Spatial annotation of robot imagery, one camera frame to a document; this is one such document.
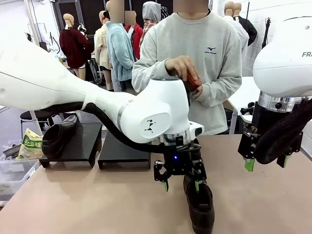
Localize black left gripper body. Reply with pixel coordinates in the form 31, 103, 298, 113
163, 145, 197, 176

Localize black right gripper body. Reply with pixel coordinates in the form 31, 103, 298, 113
252, 101, 294, 147

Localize black leather shoe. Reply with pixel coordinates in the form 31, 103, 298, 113
183, 174, 215, 234
41, 115, 79, 159

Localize red handheld object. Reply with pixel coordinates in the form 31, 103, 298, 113
185, 70, 202, 91

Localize person's right forearm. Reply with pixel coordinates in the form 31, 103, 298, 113
132, 59, 171, 95

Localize person's left forearm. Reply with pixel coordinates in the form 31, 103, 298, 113
198, 77, 242, 108

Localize black shoe stand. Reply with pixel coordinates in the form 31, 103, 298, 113
39, 121, 103, 169
97, 131, 152, 170

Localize person's left hand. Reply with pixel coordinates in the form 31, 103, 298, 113
192, 82, 204, 101

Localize person's right hand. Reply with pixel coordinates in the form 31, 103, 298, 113
164, 55, 198, 82

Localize person in grey sweatshirt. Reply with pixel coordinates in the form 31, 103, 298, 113
131, 0, 243, 136

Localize mannequin in white shirt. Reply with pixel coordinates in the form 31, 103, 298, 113
224, 1, 250, 71

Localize black tripod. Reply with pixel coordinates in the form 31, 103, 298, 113
262, 17, 273, 49

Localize mannequin in black garment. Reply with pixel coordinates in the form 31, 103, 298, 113
233, 2, 258, 47

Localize mannequin in light blue fleece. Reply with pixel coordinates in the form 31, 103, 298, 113
106, 0, 136, 92

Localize green yellow snack bag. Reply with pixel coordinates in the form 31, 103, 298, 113
16, 128, 44, 160

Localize mannequin in red jacket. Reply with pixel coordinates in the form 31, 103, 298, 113
124, 11, 144, 61

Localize mannequin in beige jacket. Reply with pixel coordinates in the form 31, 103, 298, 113
94, 11, 113, 91

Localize black chair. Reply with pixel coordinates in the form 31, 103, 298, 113
20, 111, 56, 134

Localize clear plastic bin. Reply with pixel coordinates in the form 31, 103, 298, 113
0, 158, 41, 195

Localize mannequin in dark red sweater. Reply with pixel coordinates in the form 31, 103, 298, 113
59, 13, 95, 81

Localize mannequin in grey hoodie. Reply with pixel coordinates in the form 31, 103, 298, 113
139, 1, 163, 49

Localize right arm black cable sleeve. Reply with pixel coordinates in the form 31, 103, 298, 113
255, 97, 312, 165

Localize arm black cable sleeve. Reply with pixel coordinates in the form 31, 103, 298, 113
255, 97, 312, 165
39, 101, 171, 155

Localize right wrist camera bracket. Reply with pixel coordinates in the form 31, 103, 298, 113
240, 101, 255, 117

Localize left arm black cable sleeve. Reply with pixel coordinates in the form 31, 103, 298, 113
39, 101, 171, 155

